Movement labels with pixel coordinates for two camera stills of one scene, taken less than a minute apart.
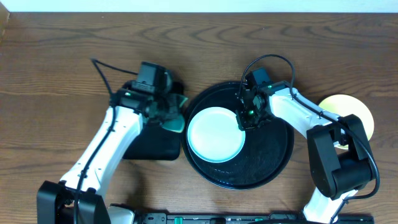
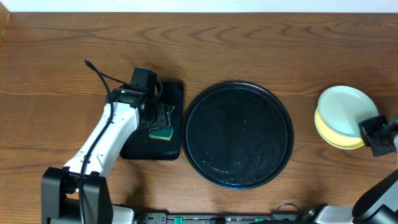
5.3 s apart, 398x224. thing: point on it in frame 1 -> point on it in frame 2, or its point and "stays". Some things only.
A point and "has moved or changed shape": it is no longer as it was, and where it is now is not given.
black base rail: x=245 y=218 stays
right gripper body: x=250 y=119 -> x=376 y=134
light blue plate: x=214 y=135 -> x=344 y=108
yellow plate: x=341 y=105 has moved or changed shape
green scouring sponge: x=176 y=124 -> x=165 y=133
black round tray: x=266 y=148 stays
